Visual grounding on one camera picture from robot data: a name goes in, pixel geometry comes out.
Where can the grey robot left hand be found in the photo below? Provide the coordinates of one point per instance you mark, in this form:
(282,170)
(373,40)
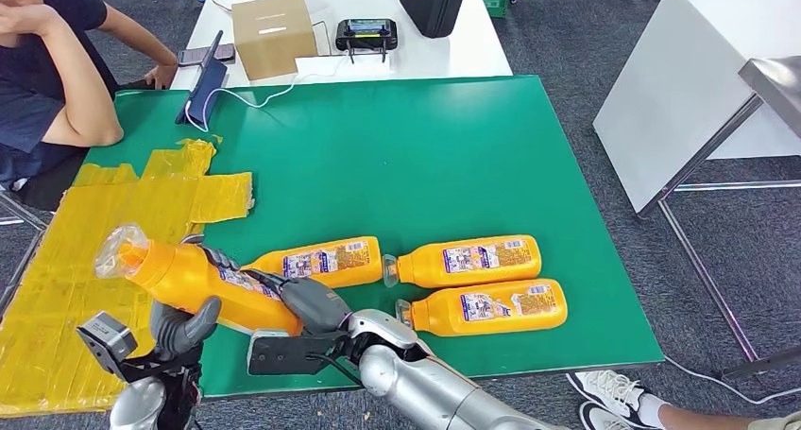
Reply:
(178,336)

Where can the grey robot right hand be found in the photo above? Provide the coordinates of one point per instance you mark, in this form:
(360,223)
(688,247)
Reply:
(316,305)

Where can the orange detergent bottle clear cap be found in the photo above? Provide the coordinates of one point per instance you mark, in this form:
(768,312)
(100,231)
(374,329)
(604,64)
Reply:
(369,258)
(181,277)
(425,267)
(438,314)

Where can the yellow tape patch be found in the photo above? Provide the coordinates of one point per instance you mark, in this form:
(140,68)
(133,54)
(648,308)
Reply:
(62,239)

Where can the green work table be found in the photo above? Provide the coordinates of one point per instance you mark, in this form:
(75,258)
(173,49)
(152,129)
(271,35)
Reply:
(407,164)

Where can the brown cardboard box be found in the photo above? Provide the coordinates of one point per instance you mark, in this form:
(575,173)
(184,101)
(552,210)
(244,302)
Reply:
(273,45)

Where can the black handheld controller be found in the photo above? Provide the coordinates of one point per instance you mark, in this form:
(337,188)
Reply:
(366,38)

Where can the person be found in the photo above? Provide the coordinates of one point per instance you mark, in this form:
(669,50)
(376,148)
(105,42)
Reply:
(37,101)

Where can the dark smartphone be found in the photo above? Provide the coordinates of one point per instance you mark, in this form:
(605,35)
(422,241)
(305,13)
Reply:
(191,56)

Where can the white sneaker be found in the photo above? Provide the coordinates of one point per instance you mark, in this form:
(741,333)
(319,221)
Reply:
(607,389)
(604,419)

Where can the black carry case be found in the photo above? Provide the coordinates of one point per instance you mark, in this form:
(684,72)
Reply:
(433,8)

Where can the person's leg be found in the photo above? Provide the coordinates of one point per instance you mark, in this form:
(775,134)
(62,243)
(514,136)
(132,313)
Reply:
(688,422)

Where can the white table metal legs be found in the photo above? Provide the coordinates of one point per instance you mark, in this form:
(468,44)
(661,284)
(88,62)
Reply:
(688,70)

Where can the stainless steel table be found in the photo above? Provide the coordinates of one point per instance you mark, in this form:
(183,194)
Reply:
(776,86)

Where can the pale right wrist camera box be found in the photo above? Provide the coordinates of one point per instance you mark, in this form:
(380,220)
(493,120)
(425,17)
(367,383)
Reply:
(288,355)

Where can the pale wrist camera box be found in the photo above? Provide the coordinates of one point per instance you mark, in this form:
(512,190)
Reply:
(106,342)
(288,355)

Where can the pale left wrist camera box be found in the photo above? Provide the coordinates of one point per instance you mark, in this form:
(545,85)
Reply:
(106,342)

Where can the metal chair frame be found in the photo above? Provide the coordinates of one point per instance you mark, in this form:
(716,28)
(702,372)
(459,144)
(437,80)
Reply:
(12,219)

